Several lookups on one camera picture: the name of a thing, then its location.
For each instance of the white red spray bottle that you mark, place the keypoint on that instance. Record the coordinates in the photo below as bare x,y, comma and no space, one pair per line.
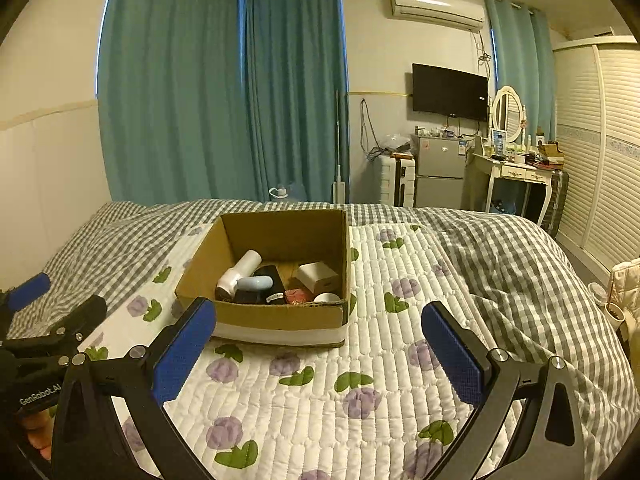
327,298

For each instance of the long black box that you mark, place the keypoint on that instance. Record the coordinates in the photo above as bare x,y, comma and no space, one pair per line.
275,294

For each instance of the white dressing table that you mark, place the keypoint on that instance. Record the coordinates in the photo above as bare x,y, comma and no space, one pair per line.
486,171

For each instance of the light blue tube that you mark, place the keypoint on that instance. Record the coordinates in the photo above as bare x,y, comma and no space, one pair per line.
257,283

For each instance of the white air conditioner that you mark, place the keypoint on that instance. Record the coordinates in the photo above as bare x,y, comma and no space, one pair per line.
455,13

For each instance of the white louvered wardrobe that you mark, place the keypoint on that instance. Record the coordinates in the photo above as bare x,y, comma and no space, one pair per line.
597,127

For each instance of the grey checkered bedspread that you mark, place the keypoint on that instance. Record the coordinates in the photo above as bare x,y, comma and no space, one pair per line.
527,293

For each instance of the large teal curtain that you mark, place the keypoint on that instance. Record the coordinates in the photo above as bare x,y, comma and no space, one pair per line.
222,99

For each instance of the oval vanity mirror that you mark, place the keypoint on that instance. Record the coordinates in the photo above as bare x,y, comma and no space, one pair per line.
508,114

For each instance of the white handheld device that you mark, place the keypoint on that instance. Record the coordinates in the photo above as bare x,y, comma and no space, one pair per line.
244,268

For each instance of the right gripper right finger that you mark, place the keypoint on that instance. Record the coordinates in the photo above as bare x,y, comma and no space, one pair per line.
547,441

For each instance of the cream quilted bag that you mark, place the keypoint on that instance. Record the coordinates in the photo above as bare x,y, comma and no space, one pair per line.
619,299

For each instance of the teal curtain by wardrobe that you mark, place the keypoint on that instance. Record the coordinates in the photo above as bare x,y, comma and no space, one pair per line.
524,61

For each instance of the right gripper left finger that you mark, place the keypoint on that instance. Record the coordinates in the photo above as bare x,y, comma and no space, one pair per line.
88,441

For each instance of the silver mini fridge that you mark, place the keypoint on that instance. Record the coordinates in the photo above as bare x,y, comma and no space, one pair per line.
440,165

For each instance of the clear water jug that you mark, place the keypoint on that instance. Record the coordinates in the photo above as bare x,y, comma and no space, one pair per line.
292,192

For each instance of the brown cardboard box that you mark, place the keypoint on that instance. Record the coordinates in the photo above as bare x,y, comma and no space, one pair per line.
286,239

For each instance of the pink small box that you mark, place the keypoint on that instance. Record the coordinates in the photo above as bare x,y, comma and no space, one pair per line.
299,295

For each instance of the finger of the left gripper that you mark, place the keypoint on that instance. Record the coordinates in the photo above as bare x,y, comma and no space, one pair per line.
75,327
16,298

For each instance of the black wall television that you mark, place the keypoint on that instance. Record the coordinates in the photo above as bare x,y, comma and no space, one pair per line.
451,93

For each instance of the white floral quilted mat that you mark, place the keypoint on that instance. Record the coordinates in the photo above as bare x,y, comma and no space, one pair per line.
345,389

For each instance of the white suitcase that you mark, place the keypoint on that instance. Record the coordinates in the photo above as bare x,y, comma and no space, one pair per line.
395,180

